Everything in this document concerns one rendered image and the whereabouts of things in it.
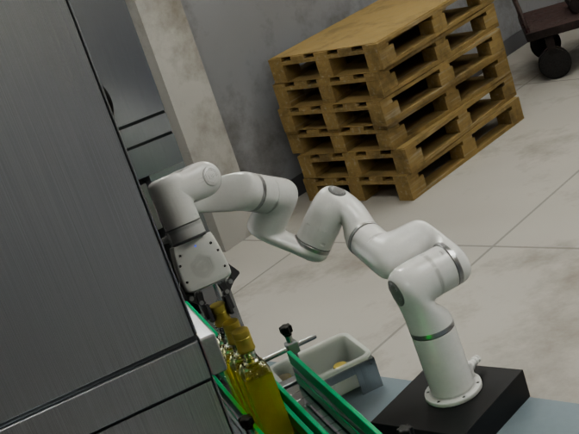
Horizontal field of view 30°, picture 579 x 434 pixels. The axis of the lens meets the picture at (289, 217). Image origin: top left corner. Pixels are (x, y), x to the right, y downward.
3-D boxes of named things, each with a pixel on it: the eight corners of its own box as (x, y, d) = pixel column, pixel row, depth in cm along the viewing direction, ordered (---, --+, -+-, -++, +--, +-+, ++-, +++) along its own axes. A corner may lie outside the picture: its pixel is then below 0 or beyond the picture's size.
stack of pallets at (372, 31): (418, 123, 733) (382, -4, 705) (528, 114, 672) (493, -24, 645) (301, 202, 653) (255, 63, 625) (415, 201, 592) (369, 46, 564)
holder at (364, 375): (256, 409, 265) (246, 381, 262) (354, 362, 272) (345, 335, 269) (280, 436, 249) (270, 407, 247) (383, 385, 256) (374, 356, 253)
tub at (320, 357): (275, 398, 266) (264, 368, 263) (354, 360, 272) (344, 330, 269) (300, 424, 250) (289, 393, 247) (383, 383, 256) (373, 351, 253)
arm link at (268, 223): (295, 200, 226) (266, 262, 230) (357, 209, 242) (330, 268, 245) (247, 166, 236) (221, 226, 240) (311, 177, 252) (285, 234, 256)
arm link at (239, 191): (268, 206, 231) (196, 195, 215) (227, 221, 239) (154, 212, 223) (264, 168, 233) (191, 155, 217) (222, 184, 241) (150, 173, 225)
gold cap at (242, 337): (240, 356, 207) (233, 337, 205) (235, 350, 210) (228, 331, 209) (258, 349, 207) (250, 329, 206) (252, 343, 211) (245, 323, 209)
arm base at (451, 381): (453, 365, 241) (432, 305, 236) (501, 369, 232) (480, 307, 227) (414, 404, 232) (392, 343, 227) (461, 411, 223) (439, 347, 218)
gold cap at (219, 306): (213, 324, 220) (206, 305, 218) (229, 317, 221) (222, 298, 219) (218, 329, 216) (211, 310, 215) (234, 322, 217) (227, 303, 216)
